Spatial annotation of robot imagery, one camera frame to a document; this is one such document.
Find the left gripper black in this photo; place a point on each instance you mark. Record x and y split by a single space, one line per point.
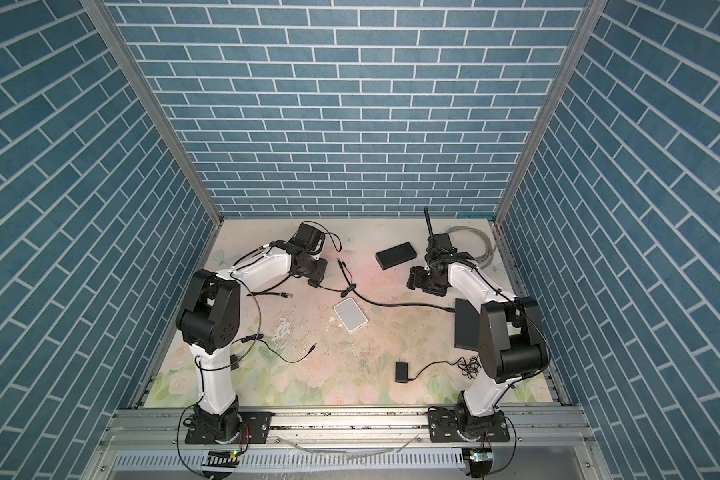
320 270

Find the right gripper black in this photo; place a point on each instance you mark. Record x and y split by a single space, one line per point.
415 278

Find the dark grey network switch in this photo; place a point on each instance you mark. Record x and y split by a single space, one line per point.
466 326

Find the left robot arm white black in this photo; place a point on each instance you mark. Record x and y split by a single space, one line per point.
209 321

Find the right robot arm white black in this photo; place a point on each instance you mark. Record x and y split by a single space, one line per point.
511 344

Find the black ribbed box device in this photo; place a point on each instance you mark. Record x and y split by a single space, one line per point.
396 255

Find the white small router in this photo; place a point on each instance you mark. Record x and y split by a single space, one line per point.
350 315

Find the black adapter left side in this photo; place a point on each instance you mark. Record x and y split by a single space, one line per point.
261 353

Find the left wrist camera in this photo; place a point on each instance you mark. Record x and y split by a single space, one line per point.
309 238

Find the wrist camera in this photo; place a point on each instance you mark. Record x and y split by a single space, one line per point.
309 238
440 244

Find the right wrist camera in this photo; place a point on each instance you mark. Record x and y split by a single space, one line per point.
440 244

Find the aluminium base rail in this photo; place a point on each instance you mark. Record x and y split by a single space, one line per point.
545 441

